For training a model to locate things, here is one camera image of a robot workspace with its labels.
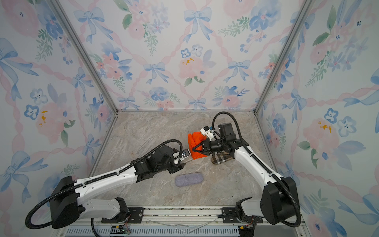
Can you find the orange microfiber cloth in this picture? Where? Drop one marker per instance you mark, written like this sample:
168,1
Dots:
194,140

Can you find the plaid eyeglass case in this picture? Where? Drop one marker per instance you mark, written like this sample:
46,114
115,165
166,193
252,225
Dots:
220,158

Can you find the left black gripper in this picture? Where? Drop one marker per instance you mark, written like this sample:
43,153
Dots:
176,168

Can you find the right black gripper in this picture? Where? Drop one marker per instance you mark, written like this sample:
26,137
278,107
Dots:
207,149

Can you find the purple eyeglass case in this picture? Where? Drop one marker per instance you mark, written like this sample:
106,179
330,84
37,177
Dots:
188,179

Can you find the grey eyeglass case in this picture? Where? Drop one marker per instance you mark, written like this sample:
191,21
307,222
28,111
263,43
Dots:
187,159

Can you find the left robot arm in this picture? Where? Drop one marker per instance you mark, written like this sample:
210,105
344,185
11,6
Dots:
81,202

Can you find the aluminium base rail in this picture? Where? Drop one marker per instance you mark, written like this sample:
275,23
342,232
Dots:
182,221

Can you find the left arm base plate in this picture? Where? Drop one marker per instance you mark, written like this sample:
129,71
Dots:
133,215

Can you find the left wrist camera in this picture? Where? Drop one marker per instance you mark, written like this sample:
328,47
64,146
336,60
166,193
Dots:
180,157

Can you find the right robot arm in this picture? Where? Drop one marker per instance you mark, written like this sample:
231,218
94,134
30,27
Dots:
279,202

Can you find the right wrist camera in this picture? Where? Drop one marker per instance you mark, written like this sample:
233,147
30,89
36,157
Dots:
210,133

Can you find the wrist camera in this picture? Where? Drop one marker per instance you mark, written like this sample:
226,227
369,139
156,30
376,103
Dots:
180,157
210,133

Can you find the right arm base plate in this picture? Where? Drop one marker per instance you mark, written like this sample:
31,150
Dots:
235,215

